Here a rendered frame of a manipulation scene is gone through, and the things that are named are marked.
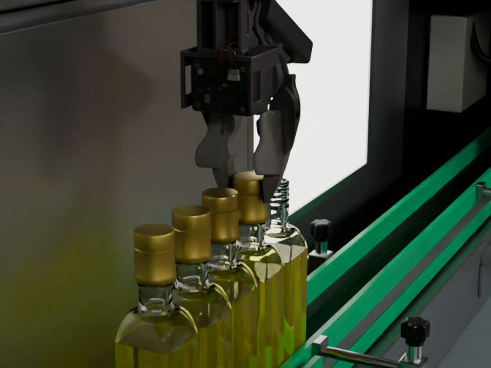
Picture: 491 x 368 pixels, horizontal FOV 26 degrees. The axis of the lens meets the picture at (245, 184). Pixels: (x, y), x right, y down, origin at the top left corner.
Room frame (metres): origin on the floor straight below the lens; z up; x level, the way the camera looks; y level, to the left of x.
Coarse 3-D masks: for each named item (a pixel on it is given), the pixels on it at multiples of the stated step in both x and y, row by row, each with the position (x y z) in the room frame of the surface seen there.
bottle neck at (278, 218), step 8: (280, 184) 1.02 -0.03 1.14; (288, 184) 1.03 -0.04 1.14; (280, 192) 1.02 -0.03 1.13; (288, 192) 1.03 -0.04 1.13; (272, 200) 1.02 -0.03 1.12; (280, 200) 1.02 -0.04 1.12; (288, 200) 1.03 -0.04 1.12; (272, 208) 1.02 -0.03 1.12; (280, 208) 1.02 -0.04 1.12; (288, 208) 1.03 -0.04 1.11; (272, 216) 1.02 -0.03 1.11; (280, 216) 1.02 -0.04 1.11; (288, 216) 1.03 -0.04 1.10; (272, 224) 1.02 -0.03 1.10; (280, 224) 1.02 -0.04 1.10; (288, 224) 1.03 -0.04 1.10
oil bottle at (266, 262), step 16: (240, 256) 0.96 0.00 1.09; (256, 256) 0.96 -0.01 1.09; (272, 256) 0.97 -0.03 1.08; (256, 272) 0.95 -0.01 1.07; (272, 272) 0.96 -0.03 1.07; (272, 288) 0.96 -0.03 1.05; (272, 304) 0.96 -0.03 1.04; (272, 320) 0.96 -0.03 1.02; (272, 336) 0.96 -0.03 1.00; (272, 352) 0.96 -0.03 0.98
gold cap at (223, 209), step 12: (204, 192) 0.93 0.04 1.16; (216, 192) 0.93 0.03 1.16; (228, 192) 0.93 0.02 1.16; (204, 204) 0.92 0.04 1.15; (216, 204) 0.91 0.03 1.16; (228, 204) 0.92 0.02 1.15; (216, 216) 0.91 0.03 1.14; (228, 216) 0.92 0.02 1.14; (216, 228) 0.91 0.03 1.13; (228, 228) 0.92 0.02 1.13; (216, 240) 0.91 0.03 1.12; (228, 240) 0.92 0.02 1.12
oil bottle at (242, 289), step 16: (208, 272) 0.91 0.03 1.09; (224, 272) 0.91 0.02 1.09; (240, 272) 0.92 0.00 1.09; (224, 288) 0.90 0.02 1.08; (240, 288) 0.91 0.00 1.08; (256, 288) 0.94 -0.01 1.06; (240, 304) 0.91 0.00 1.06; (256, 304) 0.94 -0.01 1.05; (240, 320) 0.91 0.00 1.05; (256, 320) 0.94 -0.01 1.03; (240, 336) 0.91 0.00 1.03; (256, 336) 0.94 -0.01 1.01; (240, 352) 0.91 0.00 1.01; (256, 352) 0.94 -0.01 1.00
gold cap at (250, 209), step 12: (240, 180) 0.97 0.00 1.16; (252, 180) 0.97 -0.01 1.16; (240, 192) 0.97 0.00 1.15; (252, 192) 0.97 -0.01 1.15; (240, 204) 0.97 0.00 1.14; (252, 204) 0.97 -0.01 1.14; (264, 204) 0.97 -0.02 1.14; (240, 216) 0.97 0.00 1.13; (252, 216) 0.97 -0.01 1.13; (264, 216) 0.97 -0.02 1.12
